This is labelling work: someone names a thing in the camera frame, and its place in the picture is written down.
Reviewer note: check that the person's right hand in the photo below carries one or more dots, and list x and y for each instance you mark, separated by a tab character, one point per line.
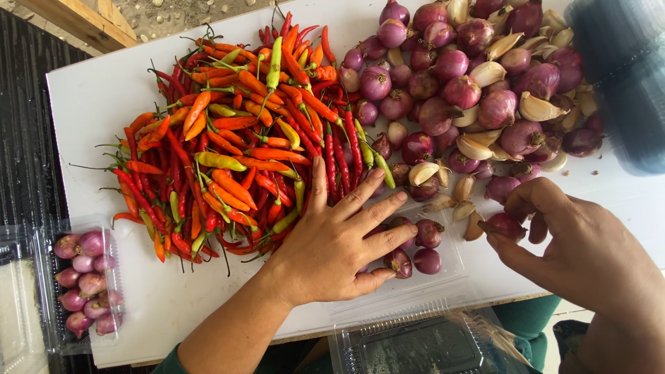
582	249

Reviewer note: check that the black corrugated sheet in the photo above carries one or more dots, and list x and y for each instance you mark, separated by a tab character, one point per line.
26	130

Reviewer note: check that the packed batch of shallots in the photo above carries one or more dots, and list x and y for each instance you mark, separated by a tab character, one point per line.
88	283

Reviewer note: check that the person's left hand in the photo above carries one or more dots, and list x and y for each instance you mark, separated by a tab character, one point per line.
322	249

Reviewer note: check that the scattered garlic cloves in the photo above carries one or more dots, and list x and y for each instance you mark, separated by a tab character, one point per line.
535	109

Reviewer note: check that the pile of red orange chilies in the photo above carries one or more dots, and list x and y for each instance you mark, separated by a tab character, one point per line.
228	156

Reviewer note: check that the large pile of red shallots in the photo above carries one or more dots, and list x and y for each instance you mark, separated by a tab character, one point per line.
447	88

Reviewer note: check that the clear tray with white contents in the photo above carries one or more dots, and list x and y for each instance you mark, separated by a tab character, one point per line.
18	311

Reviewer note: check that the clear plastic clamshell tray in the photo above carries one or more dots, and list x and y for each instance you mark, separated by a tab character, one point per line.
447	280

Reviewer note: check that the stack of empty clear trays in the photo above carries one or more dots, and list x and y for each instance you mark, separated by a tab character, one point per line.
421	348

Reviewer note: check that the small group of purple shallots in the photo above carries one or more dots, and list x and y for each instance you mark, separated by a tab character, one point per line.
427	261

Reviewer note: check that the tall stack of plastic containers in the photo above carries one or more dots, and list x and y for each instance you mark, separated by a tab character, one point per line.
623	67

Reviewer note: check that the wooden plank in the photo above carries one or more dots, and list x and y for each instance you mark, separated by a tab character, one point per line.
88	23

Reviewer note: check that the person's green trousers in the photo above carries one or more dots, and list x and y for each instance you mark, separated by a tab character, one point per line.
527	322

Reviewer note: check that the single red shallot bulb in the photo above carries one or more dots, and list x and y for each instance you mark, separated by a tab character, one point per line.
505	226

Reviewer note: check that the person's green sleeve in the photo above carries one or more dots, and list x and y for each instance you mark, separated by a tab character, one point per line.
169	364

